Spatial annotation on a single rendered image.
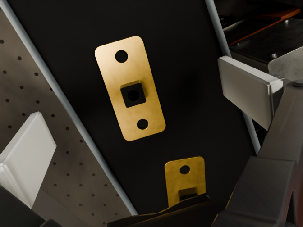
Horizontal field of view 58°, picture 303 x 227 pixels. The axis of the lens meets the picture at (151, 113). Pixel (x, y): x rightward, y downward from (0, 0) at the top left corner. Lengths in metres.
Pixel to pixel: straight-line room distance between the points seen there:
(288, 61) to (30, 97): 0.59
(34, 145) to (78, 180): 0.65
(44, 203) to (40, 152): 1.63
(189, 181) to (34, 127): 0.15
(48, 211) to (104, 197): 1.01
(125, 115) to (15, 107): 0.55
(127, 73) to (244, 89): 0.09
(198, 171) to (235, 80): 0.12
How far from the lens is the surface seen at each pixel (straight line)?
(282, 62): 0.32
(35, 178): 0.17
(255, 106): 0.16
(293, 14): 0.61
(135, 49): 0.22
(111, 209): 0.89
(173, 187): 0.27
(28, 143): 0.17
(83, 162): 0.79
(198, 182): 0.28
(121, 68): 0.22
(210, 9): 0.22
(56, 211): 1.83
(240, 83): 0.17
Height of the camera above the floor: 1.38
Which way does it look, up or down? 67 degrees down
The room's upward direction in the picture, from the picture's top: 160 degrees clockwise
